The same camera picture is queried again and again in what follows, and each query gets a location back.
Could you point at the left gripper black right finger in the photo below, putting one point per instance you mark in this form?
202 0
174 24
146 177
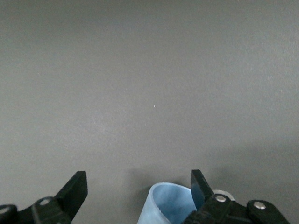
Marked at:
224 212

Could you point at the dark grey table mat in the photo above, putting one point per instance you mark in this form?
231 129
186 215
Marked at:
149 70

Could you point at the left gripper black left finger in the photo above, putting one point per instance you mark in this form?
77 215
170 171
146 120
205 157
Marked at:
58 210

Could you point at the light blue plastic cup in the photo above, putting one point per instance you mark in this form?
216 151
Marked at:
151 210

